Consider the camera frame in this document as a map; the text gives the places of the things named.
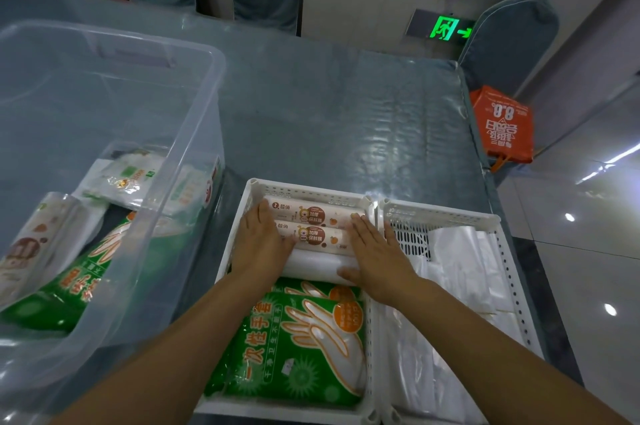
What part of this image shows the stack of clear plastic bags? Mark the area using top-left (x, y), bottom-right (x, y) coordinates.
top-left (386, 225), bottom-right (527, 425)

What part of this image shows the person's left hand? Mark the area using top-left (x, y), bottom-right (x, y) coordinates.
top-left (231, 199), bottom-right (297, 286)

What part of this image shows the green disposable glove packet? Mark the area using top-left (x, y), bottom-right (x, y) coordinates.
top-left (272, 277), bottom-right (367, 304)
top-left (0, 211), bottom-right (147, 336)
top-left (204, 290), bottom-right (369, 409)

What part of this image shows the plain white cling film roll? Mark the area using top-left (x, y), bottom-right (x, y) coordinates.
top-left (281, 248), bottom-right (364, 286)

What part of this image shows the blue-grey tablecloth with clear cover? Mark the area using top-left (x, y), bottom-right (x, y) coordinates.
top-left (0, 0), bottom-right (585, 425)

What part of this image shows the orange printed bag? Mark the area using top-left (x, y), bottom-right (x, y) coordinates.
top-left (469, 85), bottom-right (535, 174)

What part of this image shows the white perforated plastic basket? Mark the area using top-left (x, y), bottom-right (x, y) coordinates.
top-left (194, 178), bottom-right (382, 425)
top-left (372, 198), bottom-right (547, 425)

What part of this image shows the large clear plastic storage bin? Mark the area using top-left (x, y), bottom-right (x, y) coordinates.
top-left (0, 19), bottom-right (229, 425)

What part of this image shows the person's right forearm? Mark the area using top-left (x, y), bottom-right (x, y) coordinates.
top-left (375, 280), bottom-right (618, 425)

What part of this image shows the person's left forearm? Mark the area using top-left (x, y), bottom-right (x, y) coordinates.
top-left (54, 274), bottom-right (282, 425)

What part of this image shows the person's right hand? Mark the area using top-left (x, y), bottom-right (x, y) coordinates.
top-left (337, 213), bottom-right (427, 309)

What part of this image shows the white wipes packet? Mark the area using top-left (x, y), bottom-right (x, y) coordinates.
top-left (74, 150), bottom-right (167, 212)
top-left (159, 164), bottom-right (222, 219)

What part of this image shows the green exit sign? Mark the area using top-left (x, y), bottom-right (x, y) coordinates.
top-left (405, 8), bottom-right (476, 44)

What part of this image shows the labelled cling film roll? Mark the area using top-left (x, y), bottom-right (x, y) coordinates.
top-left (263, 195), bottom-right (369, 230)
top-left (0, 191), bottom-right (85, 311)
top-left (272, 222), bottom-right (354, 252)

